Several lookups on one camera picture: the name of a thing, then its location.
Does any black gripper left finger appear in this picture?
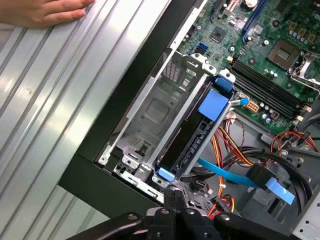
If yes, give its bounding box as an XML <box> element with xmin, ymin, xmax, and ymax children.
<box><xmin>66</xmin><ymin>187</ymin><xmax>176</xmax><ymax>240</ymax></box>

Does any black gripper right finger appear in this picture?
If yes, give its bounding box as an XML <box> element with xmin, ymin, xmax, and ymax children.
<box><xmin>174</xmin><ymin>188</ymin><xmax>293</xmax><ymax>240</ymax></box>

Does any long blue SATA wire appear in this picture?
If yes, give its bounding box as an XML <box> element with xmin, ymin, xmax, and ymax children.
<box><xmin>197</xmin><ymin>157</ymin><xmax>296</xmax><ymax>205</ymax></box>

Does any hard disk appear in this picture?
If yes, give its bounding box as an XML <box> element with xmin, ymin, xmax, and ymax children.
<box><xmin>152</xmin><ymin>69</ymin><xmax>237</xmax><ymax>187</ymax></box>

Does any grey metal disk bay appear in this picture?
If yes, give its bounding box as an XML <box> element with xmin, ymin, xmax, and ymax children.
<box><xmin>98</xmin><ymin>49</ymin><xmax>218</xmax><ymax>187</ymax></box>

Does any person's bare hand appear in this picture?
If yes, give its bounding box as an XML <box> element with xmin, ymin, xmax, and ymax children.
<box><xmin>0</xmin><ymin>0</ymin><xmax>96</xmax><ymax>29</ymax></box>

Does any beige board power socket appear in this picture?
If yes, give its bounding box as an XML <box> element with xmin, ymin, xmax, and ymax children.
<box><xmin>246</xmin><ymin>101</ymin><xmax>261</xmax><ymax>115</ymax></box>

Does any black open PC case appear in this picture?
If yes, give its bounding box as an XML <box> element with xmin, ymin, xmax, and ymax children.
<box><xmin>57</xmin><ymin>0</ymin><xmax>320</xmax><ymax>240</ymax></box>

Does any black RAM slot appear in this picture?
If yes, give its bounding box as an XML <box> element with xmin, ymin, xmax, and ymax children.
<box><xmin>234</xmin><ymin>57</ymin><xmax>312</xmax><ymax>111</ymax></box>
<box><xmin>228</xmin><ymin>69</ymin><xmax>301</xmax><ymax>121</ymax></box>
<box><xmin>230</xmin><ymin>65</ymin><xmax>305</xmax><ymax>118</ymax></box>
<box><xmin>232</xmin><ymin>61</ymin><xmax>310</xmax><ymax>115</ymax></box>

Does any blue SATA port block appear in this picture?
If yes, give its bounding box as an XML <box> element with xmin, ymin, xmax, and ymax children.
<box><xmin>196</xmin><ymin>43</ymin><xmax>210</xmax><ymax>55</ymax></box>

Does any green motherboard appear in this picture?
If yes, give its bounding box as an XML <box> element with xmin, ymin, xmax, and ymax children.
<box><xmin>172</xmin><ymin>0</ymin><xmax>320</xmax><ymax>136</ymax></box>

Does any black chipset chip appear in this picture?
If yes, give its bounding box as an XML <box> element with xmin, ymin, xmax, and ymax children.
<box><xmin>209</xmin><ymin>26</ymin><xmax>229</xmax><ymax>43</ymax></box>

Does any CPU socket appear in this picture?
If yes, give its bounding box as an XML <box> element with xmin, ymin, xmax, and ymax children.
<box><xmin>266</xmin><ymin>38</ymin><xmax>301</xmax><ymax>71</ymax></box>

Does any metal socket cover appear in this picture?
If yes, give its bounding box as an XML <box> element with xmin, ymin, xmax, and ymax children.
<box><xmin>289</xmin><ymin>49</ymin><xmax>320</xmax><ymax>95</ymax></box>

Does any blue expansion slot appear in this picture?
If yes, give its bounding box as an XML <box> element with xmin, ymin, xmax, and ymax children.
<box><xmin>240</xmin><ymin>0</ymin><xmax>266</xmax><ymax>44</ymax></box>

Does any red yellow disk power wire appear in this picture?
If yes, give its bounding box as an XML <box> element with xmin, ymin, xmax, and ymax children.
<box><xmin>207</xmin><ymin>172</ymin><xmax>237</xmax><ymax>222</ymax></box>

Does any orange red wire harness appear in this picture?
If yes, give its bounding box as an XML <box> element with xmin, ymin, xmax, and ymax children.
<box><xmin>209</xmin><ymin>117</ymin><xmax>320</xmax><ymax>168</ymax></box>

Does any thick black cable bundle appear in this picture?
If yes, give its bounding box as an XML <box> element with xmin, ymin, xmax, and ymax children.
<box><xmin>182</xmin><ymin>144</ymin><xmax>316</xmax><ymax>218</ymax></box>

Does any short blue SATA wire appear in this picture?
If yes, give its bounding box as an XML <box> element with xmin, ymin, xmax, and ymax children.
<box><xmin>229</xmin><ymin>97</ymin><xmax>251</xmax><ymax>107</ymax></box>

